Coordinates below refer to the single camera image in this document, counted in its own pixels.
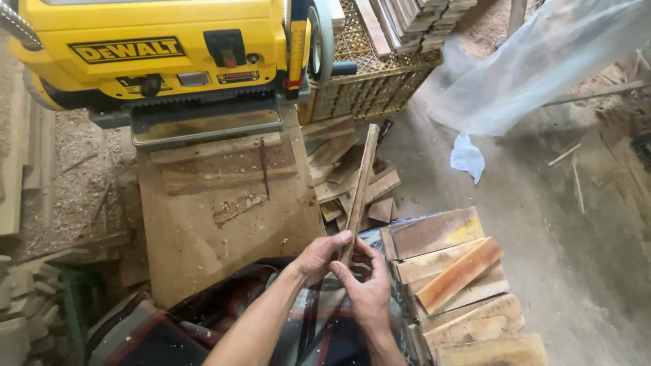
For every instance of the person's right hand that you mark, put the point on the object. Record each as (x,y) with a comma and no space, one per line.
(371,300)

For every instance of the person's left hand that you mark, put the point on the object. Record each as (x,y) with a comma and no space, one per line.
(315,259)

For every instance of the thin long wood strip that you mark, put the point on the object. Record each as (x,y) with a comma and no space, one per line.
(362,188)

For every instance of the orange wood board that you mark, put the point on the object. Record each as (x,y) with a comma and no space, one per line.
(457,277)

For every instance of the dusty wooden planer stand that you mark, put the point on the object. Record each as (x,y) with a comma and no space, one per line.
(224,213)

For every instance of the stack of rough wood boards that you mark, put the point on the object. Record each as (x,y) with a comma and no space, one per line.
(473,325)

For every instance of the heap of wood offcuts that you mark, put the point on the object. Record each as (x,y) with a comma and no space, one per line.
(333,152)

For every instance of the white crumpled cloth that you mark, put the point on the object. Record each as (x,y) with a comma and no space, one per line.
(467,157)

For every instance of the person's dark plaid clothing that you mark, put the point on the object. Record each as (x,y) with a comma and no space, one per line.
(152,335)

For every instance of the yellow crate of wood slats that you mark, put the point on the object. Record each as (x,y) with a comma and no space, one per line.
(366,86)

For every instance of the thin wood stick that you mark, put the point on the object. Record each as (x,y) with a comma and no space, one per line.
(578,188)
(564,154)

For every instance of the yellow thickness planer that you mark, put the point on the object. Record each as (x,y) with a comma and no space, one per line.
(162,51)

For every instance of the clear plastic sheet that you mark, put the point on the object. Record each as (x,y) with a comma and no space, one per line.
(539,66)

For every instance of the pile of grey wood blocks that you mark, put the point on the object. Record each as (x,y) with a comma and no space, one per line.
(25,310)

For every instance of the long wood batten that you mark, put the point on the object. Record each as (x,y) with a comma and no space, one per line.
(595,93)

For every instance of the black ribbed object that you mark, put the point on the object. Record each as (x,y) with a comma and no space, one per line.
(642,151)

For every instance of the dusty long wood planks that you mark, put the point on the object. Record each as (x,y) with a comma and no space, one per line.
(15,162)

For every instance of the green metal frame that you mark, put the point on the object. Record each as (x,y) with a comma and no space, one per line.
(71,305)

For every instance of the upright wood post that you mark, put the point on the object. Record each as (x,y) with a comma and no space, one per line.
(516,18)

